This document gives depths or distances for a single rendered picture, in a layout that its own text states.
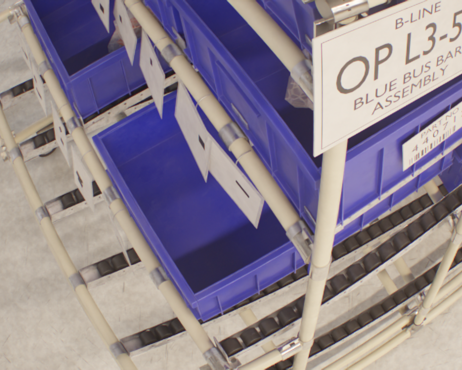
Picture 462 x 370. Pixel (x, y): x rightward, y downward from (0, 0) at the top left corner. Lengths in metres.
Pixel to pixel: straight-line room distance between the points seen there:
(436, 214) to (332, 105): 0.84
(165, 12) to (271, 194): 0.36
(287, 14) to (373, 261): 0.76
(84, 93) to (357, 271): 0.63
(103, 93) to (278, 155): 0.60
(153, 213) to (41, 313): 0.84
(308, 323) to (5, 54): 1.78
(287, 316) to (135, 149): 0.43
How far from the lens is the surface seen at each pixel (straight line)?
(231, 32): 1.53
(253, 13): 1.08
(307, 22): 0.98
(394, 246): 1.74
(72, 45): 2.00
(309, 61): 1.03
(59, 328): 2.47
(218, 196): 1.74
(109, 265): 2.03
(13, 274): 2.57
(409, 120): 1.22
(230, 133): 1.43
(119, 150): 1.76
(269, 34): 1.06
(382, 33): 0.90
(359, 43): 0.88
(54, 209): 2.13
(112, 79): 1.82
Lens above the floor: 2.27
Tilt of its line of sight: 61 degrees down
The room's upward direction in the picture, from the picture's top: 5 degrees counter-clockwise
